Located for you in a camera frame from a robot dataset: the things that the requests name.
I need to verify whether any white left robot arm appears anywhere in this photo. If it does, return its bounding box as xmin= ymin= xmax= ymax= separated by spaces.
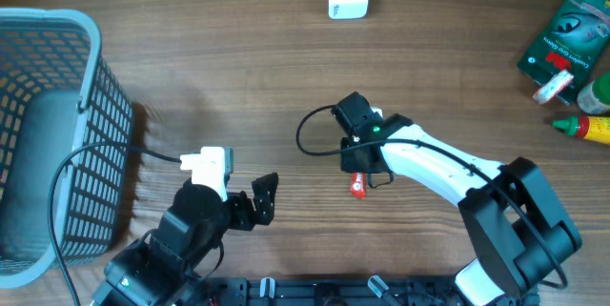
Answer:
xmin=92 ymin=173 xmax=279 ymax=305

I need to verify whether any green lid jar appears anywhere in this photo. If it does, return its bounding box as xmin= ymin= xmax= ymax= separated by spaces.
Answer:
xmin=577 ymin=72 xmax=610 ymax=114

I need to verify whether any orange sauce bottle green cap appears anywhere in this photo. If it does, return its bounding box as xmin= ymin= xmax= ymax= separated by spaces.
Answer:
xmin=552 ymin=116 xmax=610 ymax=145

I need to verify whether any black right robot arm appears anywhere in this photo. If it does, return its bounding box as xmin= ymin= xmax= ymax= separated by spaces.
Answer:
xmin=331 ymin=92 xmax=582 ymax=305

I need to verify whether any red small snack box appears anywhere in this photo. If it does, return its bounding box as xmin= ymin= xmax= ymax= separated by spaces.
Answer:
xmin=533 ymin=70 xmax=574 ymax=105

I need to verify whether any grey plastic mesh basket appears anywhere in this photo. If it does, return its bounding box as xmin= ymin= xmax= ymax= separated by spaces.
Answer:
xmin=1 ymin=8 xmax=133 ymax=289

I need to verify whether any red stick sachet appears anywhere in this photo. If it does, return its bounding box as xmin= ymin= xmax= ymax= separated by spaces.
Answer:
xmin=350 ymin=173 xmax=367 ymax=199

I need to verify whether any green 3M gloves package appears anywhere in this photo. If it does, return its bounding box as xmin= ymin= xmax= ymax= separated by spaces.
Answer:
xmin=518 ymin=0 xmax=609 ymax=105

